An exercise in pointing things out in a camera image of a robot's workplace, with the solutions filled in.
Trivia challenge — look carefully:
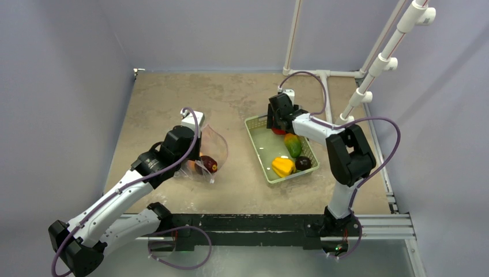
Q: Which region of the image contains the clear zip top bag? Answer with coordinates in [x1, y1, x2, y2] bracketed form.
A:
[175, 124, 228, 184]

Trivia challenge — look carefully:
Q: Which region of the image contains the white pvc pipe frame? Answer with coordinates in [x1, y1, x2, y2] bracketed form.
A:
[282, 0, 437, 125]

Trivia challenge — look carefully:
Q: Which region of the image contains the black base bar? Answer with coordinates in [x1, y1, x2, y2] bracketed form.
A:
[159, 214, 361, 252]

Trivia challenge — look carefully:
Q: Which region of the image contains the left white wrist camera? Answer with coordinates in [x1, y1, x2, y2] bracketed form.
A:
[180, 108, 205, 130]

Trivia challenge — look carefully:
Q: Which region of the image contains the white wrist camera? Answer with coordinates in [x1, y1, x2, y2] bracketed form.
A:
[180, 108, 205, 130]
[278, 89, 295, 105]

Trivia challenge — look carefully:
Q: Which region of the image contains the green orange toy mango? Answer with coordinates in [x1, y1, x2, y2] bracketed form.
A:
[284, 133, 302, 158]

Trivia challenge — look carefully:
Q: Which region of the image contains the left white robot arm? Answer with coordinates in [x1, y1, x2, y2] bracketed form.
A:
[48, 125, 202, 276]

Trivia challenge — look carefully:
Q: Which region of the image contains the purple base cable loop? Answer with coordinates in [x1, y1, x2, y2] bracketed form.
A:
[147, 225, 213, 271]

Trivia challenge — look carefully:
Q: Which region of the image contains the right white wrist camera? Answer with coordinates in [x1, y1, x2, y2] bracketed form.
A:
[278, 89, 295, 105]

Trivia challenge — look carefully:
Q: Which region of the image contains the dark red toy apple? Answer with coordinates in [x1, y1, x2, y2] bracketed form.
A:
[194, 155, 218, 175]

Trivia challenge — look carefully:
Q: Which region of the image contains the dark purple toy plum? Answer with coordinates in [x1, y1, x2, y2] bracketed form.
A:
[295, 156, 312, 171]

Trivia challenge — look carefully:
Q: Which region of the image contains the red toy tomato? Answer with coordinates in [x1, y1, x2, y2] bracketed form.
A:
[272, 128, 287, 136]

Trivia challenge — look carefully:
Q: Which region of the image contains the green plastic basket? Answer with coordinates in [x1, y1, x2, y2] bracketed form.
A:
[244, 114, 320, 184]

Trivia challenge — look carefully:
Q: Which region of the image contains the yellow toy bell pepper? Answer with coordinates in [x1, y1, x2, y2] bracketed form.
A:
[272, 157, 296, 178]

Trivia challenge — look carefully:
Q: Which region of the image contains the orange toy pumpkin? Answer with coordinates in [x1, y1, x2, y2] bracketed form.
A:
[187, 152, 203, 175]

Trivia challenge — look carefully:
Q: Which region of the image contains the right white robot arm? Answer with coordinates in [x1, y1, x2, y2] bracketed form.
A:
[267, 93, 376, 235]

